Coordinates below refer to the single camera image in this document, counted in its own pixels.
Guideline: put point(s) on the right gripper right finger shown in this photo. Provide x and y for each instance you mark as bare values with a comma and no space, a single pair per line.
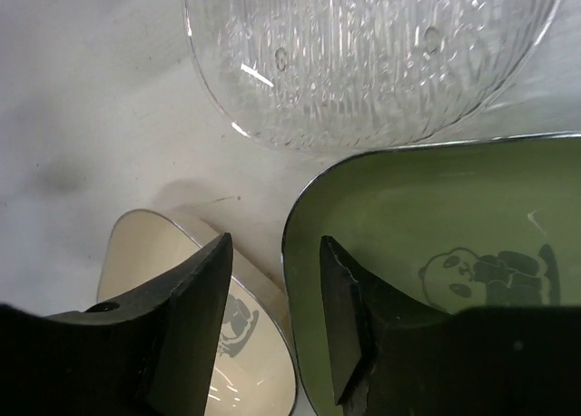
393,355

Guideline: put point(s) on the clear plastic dish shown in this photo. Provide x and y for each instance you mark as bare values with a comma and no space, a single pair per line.
359,74

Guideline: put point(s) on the green panda square dish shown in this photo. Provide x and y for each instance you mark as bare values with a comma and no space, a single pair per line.
454,226

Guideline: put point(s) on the cream panda square dish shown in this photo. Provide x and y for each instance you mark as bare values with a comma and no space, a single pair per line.
253,373

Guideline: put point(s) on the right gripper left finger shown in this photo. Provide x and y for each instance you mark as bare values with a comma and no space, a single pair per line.
148,351

